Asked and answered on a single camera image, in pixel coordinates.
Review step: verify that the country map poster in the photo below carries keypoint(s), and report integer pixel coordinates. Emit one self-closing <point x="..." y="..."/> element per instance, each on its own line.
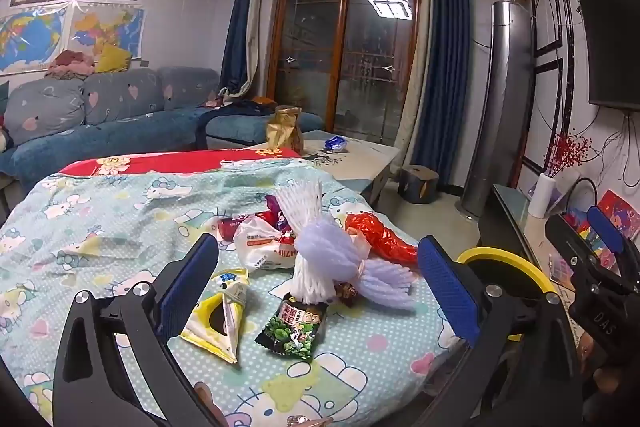
<point x="105" y="32"/>

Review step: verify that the small brown candy wrapper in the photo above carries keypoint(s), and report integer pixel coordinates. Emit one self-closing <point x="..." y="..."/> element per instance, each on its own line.
<point x="346" y="293"/>

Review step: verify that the world map poster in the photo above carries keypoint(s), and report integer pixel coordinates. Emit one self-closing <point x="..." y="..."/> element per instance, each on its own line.
<point x="30" y="37"/>

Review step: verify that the yellow round bin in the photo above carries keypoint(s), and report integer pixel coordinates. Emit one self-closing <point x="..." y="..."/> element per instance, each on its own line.
<point x="500" y="252"/>

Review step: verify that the light blue cartoon printed blanket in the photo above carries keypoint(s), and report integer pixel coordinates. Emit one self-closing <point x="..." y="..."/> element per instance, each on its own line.
<point x="125" y="227"/>

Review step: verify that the blue curtain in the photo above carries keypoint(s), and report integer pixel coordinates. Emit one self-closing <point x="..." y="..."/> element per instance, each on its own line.
<point x="445" y="57"/>
<point x="237" y="32"/>

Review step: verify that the grey heart patterned cushion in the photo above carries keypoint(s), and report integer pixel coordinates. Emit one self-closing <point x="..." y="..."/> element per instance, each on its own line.
<point x="190" y="87"/>
<point x="45" y="107"/>
<point x="125" y="94"/>

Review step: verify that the wall television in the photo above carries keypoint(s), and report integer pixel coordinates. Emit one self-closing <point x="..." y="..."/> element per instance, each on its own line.
<point x="610" y="32"/>

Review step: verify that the pink cloth pile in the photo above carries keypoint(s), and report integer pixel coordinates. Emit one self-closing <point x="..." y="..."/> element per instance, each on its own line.
<point x="70" y="64"/>

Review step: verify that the silver tower air conditioner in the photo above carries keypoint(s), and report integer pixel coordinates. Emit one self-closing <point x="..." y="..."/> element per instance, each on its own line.
<point x="500" y="107"/>

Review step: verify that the red berry branch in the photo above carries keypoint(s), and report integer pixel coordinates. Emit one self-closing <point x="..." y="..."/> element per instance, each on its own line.
<point x="567" y="152"/>

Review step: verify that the person's left hand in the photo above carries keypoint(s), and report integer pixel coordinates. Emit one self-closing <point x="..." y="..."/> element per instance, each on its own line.
<point x="207" y="402"/>

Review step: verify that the glass top television stand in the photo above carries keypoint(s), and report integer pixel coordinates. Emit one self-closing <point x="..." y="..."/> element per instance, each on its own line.
<point x="510" y="217"/>

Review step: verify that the white foam net wrap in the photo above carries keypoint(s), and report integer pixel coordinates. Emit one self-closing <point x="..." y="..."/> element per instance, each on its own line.
<point x="325" y="247"/>

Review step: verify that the black green snack packet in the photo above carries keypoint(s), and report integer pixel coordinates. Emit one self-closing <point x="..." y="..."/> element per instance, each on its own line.
<point x="290" y="332"/>

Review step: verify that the purple foil wrapper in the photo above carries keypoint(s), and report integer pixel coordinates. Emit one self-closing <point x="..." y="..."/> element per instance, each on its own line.
<point x="272" y="207"/>

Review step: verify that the blue white packet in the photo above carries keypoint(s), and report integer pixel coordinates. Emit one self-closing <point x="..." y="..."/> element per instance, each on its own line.
<point x="335" y="144"/>

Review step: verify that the dark clothing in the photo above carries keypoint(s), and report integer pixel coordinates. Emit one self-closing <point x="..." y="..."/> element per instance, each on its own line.
<point x="247" y="108"/>

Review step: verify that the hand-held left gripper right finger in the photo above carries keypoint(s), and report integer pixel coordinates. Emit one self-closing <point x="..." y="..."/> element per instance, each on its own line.
<point x="447" y="287"/>

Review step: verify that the wooden glass sliding door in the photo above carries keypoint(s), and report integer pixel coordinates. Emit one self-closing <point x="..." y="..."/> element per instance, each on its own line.
<point x="345" y="57"/>

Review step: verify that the white foam fruit net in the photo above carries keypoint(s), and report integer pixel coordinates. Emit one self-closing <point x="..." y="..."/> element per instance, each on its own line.
<point x="300" y="207"/>

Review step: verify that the grey coffee table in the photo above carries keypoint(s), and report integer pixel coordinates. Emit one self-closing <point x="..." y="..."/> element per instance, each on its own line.
<point x="360" y="157"/>

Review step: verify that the dark blue low stool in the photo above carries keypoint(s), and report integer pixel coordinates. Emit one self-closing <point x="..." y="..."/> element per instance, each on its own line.
<point x="417" y="184"/>

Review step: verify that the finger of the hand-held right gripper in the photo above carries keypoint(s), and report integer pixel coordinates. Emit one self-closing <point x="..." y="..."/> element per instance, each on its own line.
<point x="570" y="247"/>
<point x="607" y="227"/>

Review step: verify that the red printed blanket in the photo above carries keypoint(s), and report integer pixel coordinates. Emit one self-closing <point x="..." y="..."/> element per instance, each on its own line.
<point x="175" y="162"/>

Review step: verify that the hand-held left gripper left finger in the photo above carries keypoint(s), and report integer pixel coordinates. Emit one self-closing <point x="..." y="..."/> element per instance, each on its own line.
<point x="192" y="277"/>

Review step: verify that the red packet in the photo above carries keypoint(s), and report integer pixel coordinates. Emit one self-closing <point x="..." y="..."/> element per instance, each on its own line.
<point x="232" y="227"/>

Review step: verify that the beige curtain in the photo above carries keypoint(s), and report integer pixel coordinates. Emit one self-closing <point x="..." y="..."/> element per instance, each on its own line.
<point x="256" y="32"/>
<point x="417" y="82"/>

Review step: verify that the white plastic bag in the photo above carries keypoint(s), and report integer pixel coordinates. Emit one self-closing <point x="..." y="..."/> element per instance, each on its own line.
<point x="260" y="247"/>

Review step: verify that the red plastic wrapper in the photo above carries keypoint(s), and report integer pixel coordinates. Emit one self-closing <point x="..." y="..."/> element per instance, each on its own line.
<point x="375" y="237"/>

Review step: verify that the golden paper bag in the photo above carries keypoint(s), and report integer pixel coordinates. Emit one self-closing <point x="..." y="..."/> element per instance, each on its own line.
<point x="284" y="132"/>

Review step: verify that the colourful figure painting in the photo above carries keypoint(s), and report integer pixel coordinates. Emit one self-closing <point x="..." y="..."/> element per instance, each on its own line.
<point x="622" y="207"/>

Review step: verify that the blue sofa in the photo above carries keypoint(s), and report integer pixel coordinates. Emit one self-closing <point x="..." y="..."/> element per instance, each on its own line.
<point x="125" y="132"/>

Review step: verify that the yellow triangular wrapper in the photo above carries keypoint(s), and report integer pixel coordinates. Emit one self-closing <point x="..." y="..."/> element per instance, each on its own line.
<point x="200" y="322"/>

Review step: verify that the yellow pillow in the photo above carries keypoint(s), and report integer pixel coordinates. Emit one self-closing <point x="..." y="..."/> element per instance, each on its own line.
<point x="112" y="59"/>

